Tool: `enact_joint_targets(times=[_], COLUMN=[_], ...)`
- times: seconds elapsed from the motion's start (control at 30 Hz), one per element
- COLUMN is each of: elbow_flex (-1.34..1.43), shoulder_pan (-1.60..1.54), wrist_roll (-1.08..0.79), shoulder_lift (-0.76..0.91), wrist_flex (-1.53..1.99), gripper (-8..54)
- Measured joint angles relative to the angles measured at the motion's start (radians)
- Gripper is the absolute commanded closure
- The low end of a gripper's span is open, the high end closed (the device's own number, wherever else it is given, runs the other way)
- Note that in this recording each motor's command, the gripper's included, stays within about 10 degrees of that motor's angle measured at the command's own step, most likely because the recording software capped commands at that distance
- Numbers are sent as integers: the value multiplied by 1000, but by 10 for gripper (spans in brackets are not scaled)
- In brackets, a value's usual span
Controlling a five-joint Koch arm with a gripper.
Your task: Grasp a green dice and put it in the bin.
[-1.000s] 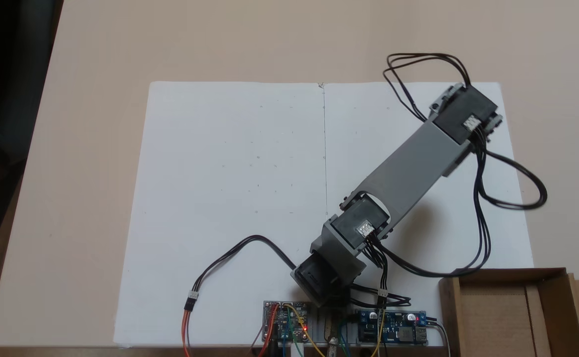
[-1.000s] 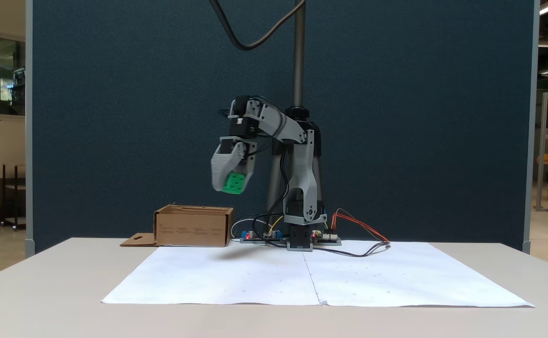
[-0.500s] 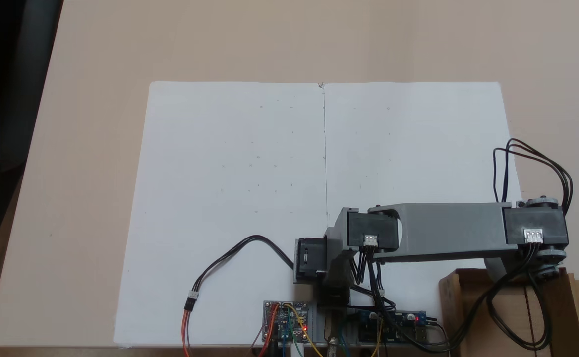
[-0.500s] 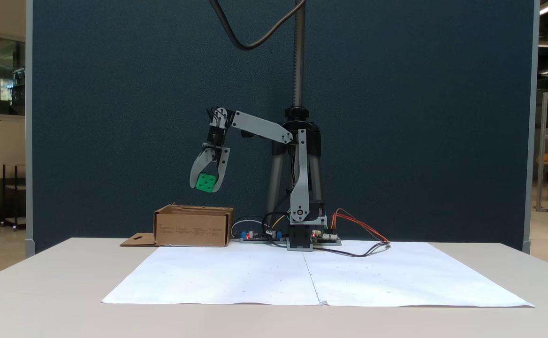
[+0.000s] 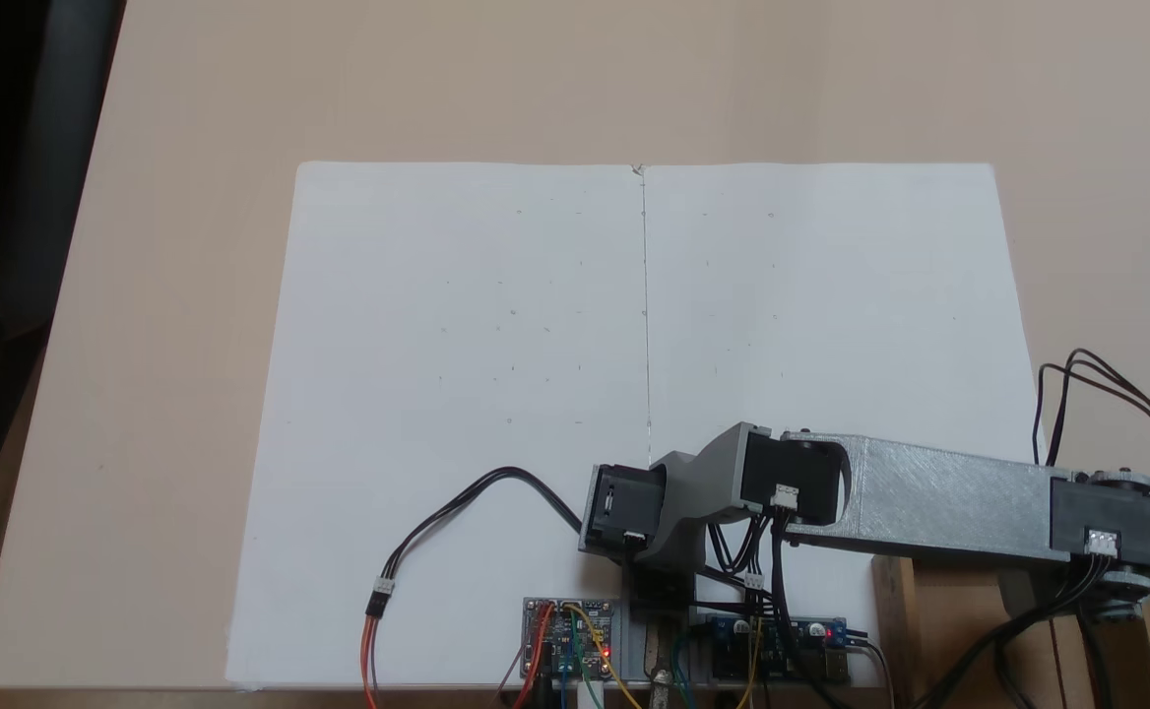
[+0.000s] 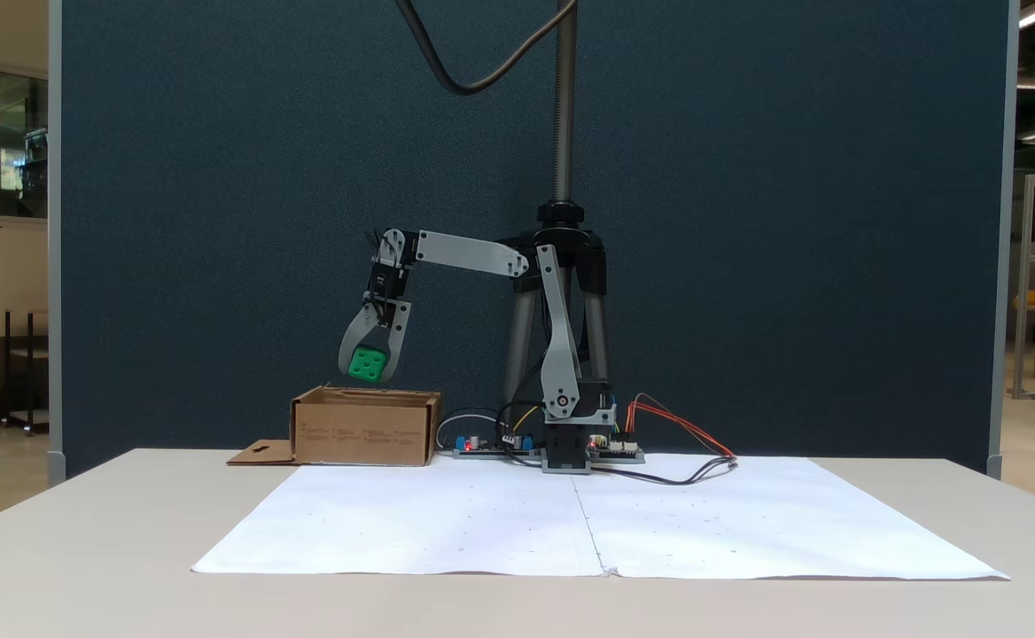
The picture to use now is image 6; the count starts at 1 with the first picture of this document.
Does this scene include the thick black hanging cable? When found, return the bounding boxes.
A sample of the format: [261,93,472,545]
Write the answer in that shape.
[393,0,581,97]

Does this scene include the framed wall window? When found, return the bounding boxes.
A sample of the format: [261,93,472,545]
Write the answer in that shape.
[0,59,50,228]

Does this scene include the black camera tripod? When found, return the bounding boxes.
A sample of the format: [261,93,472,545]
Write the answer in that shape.
[501,0,612,410]

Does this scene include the black metal rack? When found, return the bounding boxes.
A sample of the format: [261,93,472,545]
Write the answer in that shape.
[1,307,51,438]

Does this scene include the brown cardboard box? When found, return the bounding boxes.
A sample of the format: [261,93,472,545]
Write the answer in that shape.
[226,384,443,469]

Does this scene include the green dice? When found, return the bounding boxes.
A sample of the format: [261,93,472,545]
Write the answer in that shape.
[347,346,391,385]

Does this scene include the motor controller circuit board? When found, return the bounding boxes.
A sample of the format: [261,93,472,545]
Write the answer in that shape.
[588,433,646,465]

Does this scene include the black cable with orange end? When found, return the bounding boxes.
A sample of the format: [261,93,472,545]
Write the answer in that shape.
[593,393,741,487]

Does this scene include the blue power converter board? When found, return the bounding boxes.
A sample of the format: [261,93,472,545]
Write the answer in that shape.
[453,433,537,460]

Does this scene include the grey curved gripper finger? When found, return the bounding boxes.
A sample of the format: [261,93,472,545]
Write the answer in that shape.
[338,300,386,380]

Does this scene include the large white paper sheet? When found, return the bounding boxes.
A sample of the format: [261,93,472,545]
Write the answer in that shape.
[191,454,1012,583]

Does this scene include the dark blue partition panel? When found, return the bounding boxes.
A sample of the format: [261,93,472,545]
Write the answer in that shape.
[48,0,1020,481]

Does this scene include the grey flat gripper finger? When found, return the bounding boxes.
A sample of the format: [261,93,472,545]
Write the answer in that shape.
[381,300,413,385]

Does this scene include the white usb cable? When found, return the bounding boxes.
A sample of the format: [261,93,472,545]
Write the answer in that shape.
[434,407,511,455]

